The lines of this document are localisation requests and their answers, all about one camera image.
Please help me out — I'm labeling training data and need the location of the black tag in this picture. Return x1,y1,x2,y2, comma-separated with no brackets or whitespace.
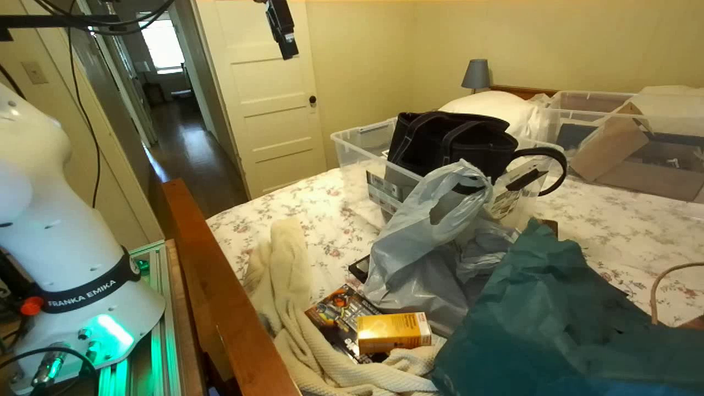
348,255,369,282

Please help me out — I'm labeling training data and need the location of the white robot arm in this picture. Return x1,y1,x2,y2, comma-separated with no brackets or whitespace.
0,85,165,396

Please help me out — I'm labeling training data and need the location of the yellow cardboard box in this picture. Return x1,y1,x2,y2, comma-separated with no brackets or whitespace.
356,313,431,356

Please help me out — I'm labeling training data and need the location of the brown cardboard box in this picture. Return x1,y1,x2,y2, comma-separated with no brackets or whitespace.
570,119,648,180

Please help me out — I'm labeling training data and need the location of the black handbag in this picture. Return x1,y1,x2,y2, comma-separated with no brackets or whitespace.
386,110,567,196

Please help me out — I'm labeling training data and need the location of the cream white towel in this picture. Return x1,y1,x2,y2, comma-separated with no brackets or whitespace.
243,218,437,396

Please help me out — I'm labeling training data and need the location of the grey plastic bag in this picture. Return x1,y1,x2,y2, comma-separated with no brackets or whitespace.
362,161,512,337

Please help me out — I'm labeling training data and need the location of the orange razor blade package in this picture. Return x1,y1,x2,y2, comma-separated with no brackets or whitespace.
306,287,377,363

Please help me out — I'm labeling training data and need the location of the white panel door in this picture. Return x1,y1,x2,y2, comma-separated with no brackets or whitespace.
193,0,326,196

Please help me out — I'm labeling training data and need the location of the grey table lamp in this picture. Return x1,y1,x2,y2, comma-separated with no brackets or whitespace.
462,60,491,93

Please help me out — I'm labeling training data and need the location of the white pillow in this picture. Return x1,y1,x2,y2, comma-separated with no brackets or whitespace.
441,90,545,138

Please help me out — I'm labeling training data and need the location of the wooden bed footboard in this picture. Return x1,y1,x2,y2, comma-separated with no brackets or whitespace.
157,180,299,396

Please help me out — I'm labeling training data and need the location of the teal green cloth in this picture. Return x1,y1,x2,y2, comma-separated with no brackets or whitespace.
431,220,704,396

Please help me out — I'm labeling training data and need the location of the floral bed sheet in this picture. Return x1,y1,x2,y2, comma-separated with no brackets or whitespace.
206,169,704,325

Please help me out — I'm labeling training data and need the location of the black overhead camera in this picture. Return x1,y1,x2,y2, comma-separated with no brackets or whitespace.
256,0,299,60

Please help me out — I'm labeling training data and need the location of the beige cable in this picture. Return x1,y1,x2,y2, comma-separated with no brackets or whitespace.
647,259,704,325

